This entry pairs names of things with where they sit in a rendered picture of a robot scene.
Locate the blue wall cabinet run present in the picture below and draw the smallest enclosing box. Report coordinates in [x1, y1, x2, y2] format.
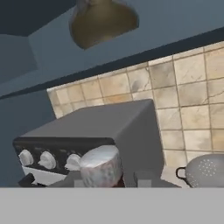
[0, 0, 224, 101]

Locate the white toaster oven knob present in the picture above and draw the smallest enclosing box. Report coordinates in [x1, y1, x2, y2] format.
[38, 150, 58, 171]
[18, 149, 35, 167]
[64, 153, 83, 172]

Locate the grey toaster oven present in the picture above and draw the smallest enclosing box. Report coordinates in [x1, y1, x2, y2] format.
[11, 98, 166, 188]

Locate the brass pendant lamp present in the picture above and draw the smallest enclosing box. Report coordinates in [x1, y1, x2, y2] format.
[68, 0, 140, 51]

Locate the grey metal colander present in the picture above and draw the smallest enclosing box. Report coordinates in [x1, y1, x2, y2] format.
[175, 153, 224, 188]

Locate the white marbled round bottle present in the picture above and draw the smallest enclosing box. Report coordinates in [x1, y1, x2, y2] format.
[79, 144, 123, 188]

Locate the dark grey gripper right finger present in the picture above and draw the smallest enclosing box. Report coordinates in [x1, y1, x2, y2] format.
[133, 170, 182, 188]

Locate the black toaster oven door handle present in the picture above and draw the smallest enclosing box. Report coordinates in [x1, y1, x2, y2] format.
[17, 172, 38, 188]

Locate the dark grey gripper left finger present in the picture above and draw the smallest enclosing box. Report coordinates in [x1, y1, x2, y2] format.
[47, 170, 86, 188]

